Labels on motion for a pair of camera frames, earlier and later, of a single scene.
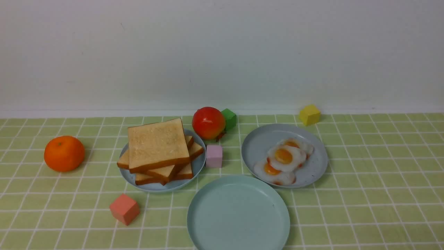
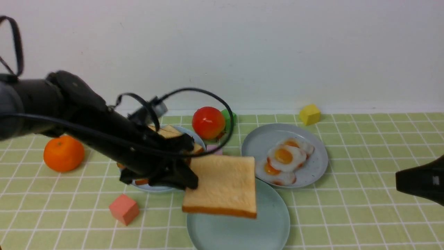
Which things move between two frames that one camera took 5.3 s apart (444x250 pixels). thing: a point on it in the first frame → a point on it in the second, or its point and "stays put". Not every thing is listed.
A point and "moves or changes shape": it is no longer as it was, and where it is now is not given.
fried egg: [265, 171] stays put
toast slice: [157, 144] moves or changes shape
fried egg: [307, 147] stays put
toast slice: [164, 173] moves or changes shape
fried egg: [286, 158] stays put
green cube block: [230, 118] stays put
